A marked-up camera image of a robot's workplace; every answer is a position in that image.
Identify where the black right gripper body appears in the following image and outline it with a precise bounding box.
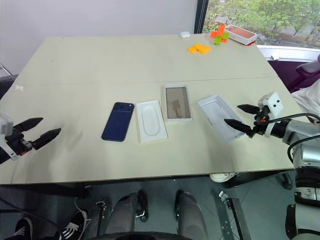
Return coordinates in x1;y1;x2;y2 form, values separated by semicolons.
245;104;270;140

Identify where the white box with brown inside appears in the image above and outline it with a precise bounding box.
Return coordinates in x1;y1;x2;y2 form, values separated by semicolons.
163;83;195;125

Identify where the black window frame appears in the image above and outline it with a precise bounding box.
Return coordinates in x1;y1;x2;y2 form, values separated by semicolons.
194;0;210;35

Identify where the grey robot left leg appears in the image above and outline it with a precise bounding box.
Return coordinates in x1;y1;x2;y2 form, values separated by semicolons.
105;190;149;237

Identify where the white shoe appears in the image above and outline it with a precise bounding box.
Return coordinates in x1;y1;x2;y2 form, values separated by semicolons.
209;171;237;184

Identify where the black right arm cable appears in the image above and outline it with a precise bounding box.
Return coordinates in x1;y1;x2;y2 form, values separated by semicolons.
261;112;320;167

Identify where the white phone box base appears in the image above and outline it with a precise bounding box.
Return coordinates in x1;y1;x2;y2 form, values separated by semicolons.
135;99;169;144

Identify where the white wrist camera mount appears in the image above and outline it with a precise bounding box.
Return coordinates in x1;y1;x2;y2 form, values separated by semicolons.
0;113;20;161
257;91;285;139

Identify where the yellow toy brick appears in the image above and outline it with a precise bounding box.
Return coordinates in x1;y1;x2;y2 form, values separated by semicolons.
197;44;212;56

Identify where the grey robot leg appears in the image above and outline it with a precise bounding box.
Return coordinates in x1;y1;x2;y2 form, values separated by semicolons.
105;190;149;237
174;189;209;237

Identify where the black sneaker with white stripes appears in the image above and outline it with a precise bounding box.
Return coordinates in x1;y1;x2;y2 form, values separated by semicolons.
58;211;89;240

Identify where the black table frame bar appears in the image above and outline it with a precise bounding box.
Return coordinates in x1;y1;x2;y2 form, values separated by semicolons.
0;183;92;200

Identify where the white window sill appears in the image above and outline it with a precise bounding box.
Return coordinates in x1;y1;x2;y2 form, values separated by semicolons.
256;44;320;62

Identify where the yellow-orange toy brick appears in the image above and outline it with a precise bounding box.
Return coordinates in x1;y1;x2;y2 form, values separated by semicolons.
187;43;204;54

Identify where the black office chair armrest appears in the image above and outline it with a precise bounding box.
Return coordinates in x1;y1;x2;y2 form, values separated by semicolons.
287;61;320;93

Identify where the green toy brick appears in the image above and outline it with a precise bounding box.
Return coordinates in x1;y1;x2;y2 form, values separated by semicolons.
213;31;230;46

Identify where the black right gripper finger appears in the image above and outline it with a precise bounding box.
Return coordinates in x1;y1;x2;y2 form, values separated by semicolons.
224;118;254;136
237;104;261;115

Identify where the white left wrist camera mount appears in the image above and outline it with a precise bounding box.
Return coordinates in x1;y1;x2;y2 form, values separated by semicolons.
0;113;20;161

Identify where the black chair wheel base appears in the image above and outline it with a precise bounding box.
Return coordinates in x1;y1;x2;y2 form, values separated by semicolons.
274;171;295;191

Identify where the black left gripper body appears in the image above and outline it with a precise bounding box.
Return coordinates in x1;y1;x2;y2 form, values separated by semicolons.
4;126;35;157

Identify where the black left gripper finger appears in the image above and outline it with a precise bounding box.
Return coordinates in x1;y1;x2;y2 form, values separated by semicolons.
13;117;44;134
32;127;62;151

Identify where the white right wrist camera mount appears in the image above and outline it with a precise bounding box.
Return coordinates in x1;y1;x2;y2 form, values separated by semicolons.
257;91;285;139

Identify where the black metal stand bar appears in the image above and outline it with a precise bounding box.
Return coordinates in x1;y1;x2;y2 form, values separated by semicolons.
217;190;252;240
85;199;109;239

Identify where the grey robot right leg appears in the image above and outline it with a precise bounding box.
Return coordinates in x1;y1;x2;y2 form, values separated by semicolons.
174;189;209;237

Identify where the black rounded robot waist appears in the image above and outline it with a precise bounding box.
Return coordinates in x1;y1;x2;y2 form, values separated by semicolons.
93;231;210;240

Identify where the person in white shirt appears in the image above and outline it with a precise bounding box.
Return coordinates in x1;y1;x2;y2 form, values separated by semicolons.
291;84;320;124

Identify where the white phone box lid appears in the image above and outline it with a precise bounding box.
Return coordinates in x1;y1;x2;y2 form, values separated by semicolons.
197;93;246;144

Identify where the red and white box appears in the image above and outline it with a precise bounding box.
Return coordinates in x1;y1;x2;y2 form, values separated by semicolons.
224;23;259;47

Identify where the dark blue smartphone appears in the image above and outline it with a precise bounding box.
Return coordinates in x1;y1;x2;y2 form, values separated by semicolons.
101;101;135;143

